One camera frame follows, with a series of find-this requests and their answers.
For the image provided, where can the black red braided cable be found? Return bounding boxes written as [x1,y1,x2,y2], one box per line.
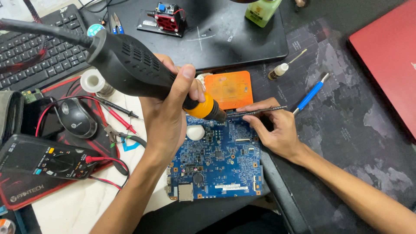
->
[0,0,50,75]

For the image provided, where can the black computer mouse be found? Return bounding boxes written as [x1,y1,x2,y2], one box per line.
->
[57,97,98,140]

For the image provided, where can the grey black pouch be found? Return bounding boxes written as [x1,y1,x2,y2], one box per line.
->
[0,91,25,144]

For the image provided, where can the person's right hand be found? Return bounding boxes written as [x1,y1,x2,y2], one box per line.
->
[236,97,307,160]

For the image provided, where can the blue handled metal spudger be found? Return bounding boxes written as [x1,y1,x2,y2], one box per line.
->
[292,73,331,116]

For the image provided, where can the round teal tin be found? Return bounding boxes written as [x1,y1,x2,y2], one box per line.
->
[87,23,105,37]

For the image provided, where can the orange plastic tray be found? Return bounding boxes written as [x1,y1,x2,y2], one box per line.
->
[204,70,254,111]

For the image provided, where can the black tweezers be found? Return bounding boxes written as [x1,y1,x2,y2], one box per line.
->
[226,105,288,118]

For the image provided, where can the black multimeter probe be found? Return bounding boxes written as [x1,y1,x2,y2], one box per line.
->
[87,96,140,120]

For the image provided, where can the small needle tip flux bottle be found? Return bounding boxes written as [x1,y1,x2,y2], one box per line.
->
[268,48,308,81]

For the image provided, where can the green liquid bottle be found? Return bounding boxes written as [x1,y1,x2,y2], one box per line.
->
[244,0,283,28]

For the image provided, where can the white solder spool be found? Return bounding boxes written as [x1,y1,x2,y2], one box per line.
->
[80,68,116,98]

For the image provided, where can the red multimeter probe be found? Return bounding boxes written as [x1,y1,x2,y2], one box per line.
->
[97,101,138,135]

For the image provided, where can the dark world map desk mat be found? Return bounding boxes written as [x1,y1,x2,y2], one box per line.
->
[227,18,416,234]

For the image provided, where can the white paper sheet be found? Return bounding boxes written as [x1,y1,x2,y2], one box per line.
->
[31,87,177,234]

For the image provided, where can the black orange hot air handle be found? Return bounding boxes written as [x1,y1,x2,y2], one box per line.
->
[86,29,228,123]

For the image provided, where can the black multimeter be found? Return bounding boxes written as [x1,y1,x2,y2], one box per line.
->
[0,133,102,181]

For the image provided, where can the black hot air hose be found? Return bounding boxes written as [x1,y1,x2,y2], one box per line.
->
[0,18,95,49]

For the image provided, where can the blue handled snips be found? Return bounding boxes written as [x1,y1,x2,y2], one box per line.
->
[109,12,125,35]

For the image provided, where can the black keyboard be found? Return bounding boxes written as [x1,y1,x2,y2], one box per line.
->
[0,4,95,92]

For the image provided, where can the white crumpled tissue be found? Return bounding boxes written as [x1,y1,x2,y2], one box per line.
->
[195,73,212,89]

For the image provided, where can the person's black trousers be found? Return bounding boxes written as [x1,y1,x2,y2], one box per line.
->
[133,194,288,234]

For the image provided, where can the blue laptop motherboard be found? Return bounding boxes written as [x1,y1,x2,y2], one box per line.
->
[166,114,264,202]

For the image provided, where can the red black mouse pad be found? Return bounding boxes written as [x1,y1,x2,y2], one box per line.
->
[0,76,121,211]

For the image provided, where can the small green circuit board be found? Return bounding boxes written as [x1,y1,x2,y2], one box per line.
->
[21,88,45,104]

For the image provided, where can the solder wire coil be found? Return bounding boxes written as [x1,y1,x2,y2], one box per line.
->
[0,218,16,234]

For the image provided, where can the red fan circuit module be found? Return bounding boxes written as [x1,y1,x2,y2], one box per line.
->
[136,2,188,38]

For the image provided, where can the black laptop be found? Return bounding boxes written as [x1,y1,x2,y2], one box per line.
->
[107,0,289,71]

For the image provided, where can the red laptop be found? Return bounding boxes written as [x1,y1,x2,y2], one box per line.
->
[348,0,416,141]

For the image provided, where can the person's left hand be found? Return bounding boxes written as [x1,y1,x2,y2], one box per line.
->
[139,53,206,164]

